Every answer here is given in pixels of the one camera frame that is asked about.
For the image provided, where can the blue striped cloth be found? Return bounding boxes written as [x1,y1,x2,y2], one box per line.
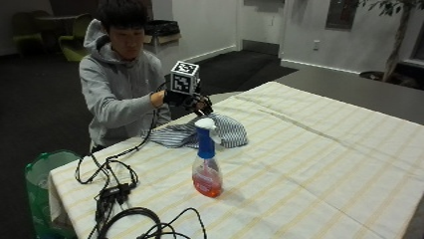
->
[146,112,249,149]

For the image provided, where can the white marker cube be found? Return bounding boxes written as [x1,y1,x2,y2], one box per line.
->
[169,60,202,97]

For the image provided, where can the black floor mat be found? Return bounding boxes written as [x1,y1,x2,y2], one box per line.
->
[194,49,299,98]

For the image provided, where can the orange spray bottle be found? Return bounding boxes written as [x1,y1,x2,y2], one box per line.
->
[192,117,223,199]

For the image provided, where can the the person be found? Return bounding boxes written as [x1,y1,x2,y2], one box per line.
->
[79,0,173,154]

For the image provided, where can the trash bin with black bag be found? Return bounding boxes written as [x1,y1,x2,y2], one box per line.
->
[144,19,184,66]

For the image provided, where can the cream striped tablecloth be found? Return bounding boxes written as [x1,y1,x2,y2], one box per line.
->
[47,81,424,239]

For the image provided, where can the green armchair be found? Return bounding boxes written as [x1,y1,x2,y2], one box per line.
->
[57,13,96,63]

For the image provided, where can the dark round table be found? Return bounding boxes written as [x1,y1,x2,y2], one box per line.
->
[33,13,85,54]

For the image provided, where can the green bin with bag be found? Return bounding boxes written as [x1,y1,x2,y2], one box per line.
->
[24,149,83,239]

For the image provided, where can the indoor tree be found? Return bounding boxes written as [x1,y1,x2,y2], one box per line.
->
[358,0,424,84]

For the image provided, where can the black cable bundle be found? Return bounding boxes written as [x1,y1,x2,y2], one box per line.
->
[73,83,210,239]

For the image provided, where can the dark wall frame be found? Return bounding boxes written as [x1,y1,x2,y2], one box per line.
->
[324,0,360,31]

